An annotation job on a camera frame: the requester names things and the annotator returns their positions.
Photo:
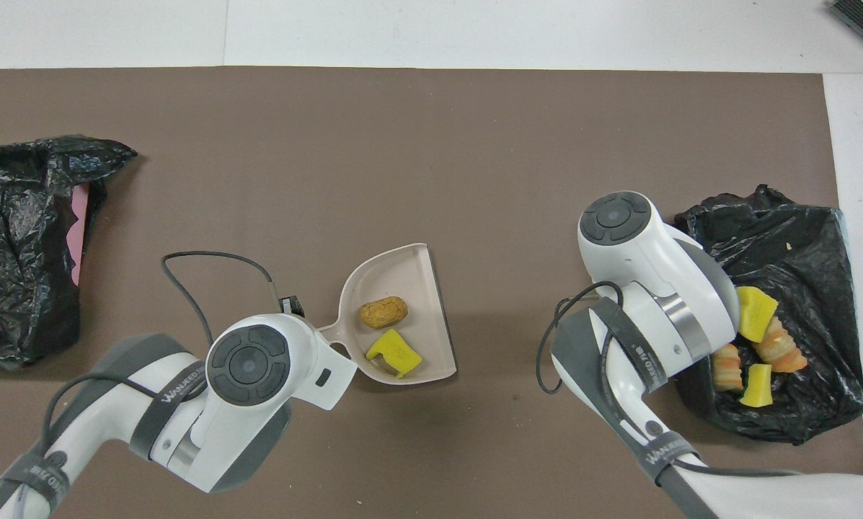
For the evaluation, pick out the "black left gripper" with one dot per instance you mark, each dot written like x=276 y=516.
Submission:
x=293 y=306

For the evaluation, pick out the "brown bread roll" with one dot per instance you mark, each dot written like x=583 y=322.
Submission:
x=383 y=312

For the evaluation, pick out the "beige plastic dustpan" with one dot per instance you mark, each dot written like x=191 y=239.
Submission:
x=395 y=277

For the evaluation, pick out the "notched yellow sponge piece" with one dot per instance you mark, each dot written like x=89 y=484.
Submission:
x=394 y=353

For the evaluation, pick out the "pale striped bread piece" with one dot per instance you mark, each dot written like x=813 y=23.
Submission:
x=728 y=367

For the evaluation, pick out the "large yellow sponge piece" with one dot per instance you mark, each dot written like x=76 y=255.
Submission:
x=755 y=313

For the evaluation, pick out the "yellow sponge with green layer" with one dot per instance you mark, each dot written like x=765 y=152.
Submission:
x=757 y=386

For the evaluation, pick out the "orange striped bread piece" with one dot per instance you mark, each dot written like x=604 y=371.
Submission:
x=783 y=347

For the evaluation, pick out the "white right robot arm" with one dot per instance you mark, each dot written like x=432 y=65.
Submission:
x=647 y=267

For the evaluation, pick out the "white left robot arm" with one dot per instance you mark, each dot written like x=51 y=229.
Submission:
x=258 y=389

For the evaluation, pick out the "pink bin with black bag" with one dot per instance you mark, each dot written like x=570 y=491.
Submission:
x=13 y=288

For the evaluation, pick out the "blue bin with black bag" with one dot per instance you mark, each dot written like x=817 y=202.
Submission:
x=806 y=274

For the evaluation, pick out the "brown table mat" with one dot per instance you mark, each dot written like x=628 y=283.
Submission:
x=474 y=130

